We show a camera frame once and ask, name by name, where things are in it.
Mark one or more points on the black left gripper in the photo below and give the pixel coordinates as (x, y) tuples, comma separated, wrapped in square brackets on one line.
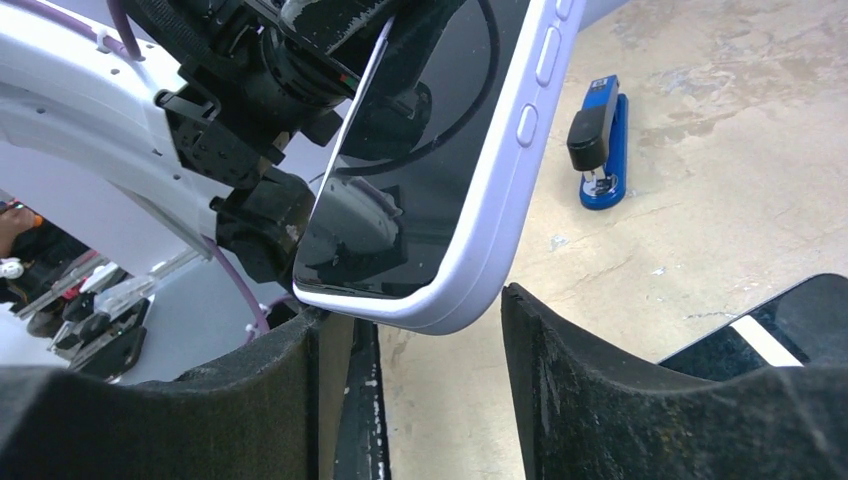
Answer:
[(256, 70)]

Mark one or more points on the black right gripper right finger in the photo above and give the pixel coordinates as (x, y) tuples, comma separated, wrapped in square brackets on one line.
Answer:
[(586, 409)]

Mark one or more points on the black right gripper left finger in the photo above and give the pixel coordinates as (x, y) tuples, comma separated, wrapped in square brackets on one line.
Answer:
[(268, 410)]

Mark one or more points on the lilac phone case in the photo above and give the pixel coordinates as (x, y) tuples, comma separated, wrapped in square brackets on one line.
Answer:
[(480, 254)]

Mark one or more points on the black smartphone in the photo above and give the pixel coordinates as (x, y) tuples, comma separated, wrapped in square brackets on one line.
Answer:
[(805, 325)]

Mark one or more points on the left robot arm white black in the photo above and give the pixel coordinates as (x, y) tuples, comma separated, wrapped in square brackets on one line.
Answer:
[(176, 90)]

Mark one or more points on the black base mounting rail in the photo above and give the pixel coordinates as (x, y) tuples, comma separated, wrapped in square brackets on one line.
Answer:
[(362, 451)]

